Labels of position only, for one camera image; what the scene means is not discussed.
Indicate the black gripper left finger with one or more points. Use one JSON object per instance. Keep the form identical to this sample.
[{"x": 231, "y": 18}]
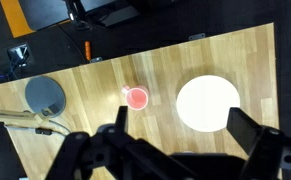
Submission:
[{"x": 122, "y": 118}]

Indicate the white bowl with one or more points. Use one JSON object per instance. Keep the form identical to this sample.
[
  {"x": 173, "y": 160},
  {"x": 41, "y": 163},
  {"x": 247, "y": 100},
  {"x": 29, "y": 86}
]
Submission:
[{"x": 208, "y": 103}]

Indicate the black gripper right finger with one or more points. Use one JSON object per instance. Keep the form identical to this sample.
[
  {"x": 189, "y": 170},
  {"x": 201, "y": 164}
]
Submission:
[{"x": 243, "y": 128}]

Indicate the orange floor mat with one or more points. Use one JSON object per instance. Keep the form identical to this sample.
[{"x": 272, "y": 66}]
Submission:
[{"x": 13, "y": 18}]

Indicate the floor outlet box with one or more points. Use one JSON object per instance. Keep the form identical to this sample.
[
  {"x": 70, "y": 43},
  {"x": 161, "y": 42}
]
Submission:
[{"x": 18, "y": 53}]

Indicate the pink plastic cup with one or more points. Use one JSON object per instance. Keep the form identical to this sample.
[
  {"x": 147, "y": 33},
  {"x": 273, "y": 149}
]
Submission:
[{"x": 137, "y": 98}]

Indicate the wooden desk lamp grey base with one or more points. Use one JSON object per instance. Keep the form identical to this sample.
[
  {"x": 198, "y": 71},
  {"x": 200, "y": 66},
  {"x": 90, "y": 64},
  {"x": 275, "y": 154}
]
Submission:
[{"x": 43, "y": 95}]

